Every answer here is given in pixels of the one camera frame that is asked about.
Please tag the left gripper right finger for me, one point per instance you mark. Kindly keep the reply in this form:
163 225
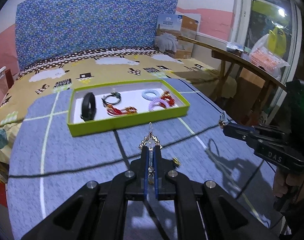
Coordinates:
164 189

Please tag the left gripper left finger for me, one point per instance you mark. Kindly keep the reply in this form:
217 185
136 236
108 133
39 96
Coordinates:
139 187

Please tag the black tie with teal bead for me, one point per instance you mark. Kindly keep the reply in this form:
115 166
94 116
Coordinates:
113 98

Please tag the right hand holding gripper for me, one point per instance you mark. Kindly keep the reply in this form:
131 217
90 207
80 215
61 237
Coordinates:
282 183

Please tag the green shallow tray box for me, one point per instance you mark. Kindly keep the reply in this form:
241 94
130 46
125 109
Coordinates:
143 101

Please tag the orange packet in plastic bag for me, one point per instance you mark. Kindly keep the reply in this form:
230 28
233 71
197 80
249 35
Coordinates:
260 56

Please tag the wooden chair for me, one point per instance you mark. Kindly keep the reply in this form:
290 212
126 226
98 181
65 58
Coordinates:
254 85

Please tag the yellow bag at window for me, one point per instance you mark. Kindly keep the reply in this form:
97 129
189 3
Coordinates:
276 42

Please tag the beige patterned bed sheet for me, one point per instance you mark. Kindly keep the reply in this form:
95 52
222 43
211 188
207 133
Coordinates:
88 68

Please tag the cardboard bedding box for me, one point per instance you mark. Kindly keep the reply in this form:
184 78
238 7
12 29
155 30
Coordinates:
168 30

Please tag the blue floral headboard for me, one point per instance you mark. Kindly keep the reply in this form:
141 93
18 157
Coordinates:
45 29

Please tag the black bracelet band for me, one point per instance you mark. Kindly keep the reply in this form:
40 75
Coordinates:
88 107

